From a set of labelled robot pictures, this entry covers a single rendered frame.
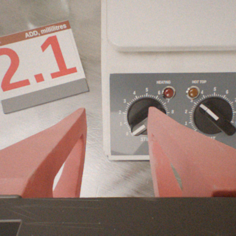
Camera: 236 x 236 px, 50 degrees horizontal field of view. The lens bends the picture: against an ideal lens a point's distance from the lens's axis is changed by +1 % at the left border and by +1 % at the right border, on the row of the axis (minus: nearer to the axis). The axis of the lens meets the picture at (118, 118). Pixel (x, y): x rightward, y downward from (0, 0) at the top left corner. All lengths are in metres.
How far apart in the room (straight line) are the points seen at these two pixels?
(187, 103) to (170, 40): 0.06
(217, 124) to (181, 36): 0.07
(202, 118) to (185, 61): 0.05
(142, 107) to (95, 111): 0.07
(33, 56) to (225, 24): 0.17
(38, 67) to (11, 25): 0.07
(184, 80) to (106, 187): 0.12
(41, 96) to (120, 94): 0.10
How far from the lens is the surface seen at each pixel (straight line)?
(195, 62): 0.22
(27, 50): 0.27
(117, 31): 0.20
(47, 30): 0.26
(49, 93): 0.27
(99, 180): 0.25
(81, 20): 0.31
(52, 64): 0.27
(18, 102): 0.28
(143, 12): 0.21
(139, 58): 0.21
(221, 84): 0.22
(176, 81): 0.21
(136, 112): 0.21
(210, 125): 0.22
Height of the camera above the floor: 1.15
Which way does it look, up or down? 77 degrees down
